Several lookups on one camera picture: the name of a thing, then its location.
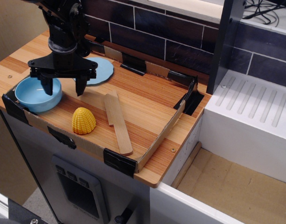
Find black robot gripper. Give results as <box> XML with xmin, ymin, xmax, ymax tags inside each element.
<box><xmin>28</xmin><ymin>52</ymin><xmax>98</xmax><ymax>96</ymax></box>

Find light blue bowl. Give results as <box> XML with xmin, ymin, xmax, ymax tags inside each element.
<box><xmin>14</xmin><ymin>77</ymin><xmax>62</xmax><ymax>112</ymax></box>

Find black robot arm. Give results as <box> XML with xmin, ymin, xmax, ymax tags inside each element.
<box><xmin>28</xmin><ymin>0</ymin><xmax>98</xmax><ymax>96</ymax></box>

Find light blue plate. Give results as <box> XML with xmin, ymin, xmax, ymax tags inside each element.
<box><xmin>86</xmin><ymin>57</ymin><xmax>114</xmax><ymax>86</ymax></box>

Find yellow toy corn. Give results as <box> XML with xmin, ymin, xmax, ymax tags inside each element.
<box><xmin>72</xmin><ymin>107</ymin><xmax>96</xmax><ymax>135</ymax></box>

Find wooden spatula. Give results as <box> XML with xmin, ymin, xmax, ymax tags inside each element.
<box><xmin>104</xmin><ymin>91</ymin><xmax>133</xmax><ymax>156</ymax></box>

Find toy oven front panel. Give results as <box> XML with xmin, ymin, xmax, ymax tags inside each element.
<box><xmin>52</xmin><ymin>155</ymin><xmax>110</xmax><ymax>224</ymax></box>

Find cardboard tray border with tape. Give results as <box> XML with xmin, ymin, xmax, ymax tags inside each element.
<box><xmin>12</xmin><ymin>57</ymin><xmax>210</xmax><ymax>186</ymax></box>

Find white toy sink unit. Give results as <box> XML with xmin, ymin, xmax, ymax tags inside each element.
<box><xmin>150</xmin><ymin>71</ymin><xmax>286</xmax><ymax>224</ymax></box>

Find dark grey vertical post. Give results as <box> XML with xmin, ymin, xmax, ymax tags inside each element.
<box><xmin>207</xmin><ymin>0</ymin><xmax>246</xmax><ymax>94</ymax></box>

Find black cables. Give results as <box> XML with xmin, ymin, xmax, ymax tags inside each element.
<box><xmin>243</xmin><ymin>0</ymin><xmax>286</xmax><ymax>25</ymax></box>

